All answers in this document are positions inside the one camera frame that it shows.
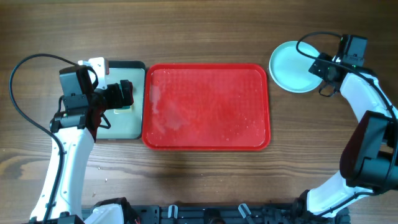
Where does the light blue plate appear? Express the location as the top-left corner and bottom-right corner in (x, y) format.
(268, 40), (326, 94)

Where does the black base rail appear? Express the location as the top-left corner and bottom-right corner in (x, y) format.
(132, 203), (351, 224)

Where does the white round plate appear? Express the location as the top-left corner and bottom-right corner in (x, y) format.
(269, 67), (322, 93)

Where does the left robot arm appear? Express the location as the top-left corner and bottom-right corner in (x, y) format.
(30, 57), (134, 223)

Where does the red plastic tray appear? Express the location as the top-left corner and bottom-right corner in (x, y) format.
(142, 63), (271, 151)

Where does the green yellow sponge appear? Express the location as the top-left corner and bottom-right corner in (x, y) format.
(113, 93), (134, 114)

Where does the left black cable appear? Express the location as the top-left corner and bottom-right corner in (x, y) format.
(8, 53), (78, 224)

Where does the black water tray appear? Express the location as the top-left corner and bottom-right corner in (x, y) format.
(96, 60), (146, 139)

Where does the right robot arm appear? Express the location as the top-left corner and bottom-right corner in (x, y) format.
(292, 34), (397, 222)

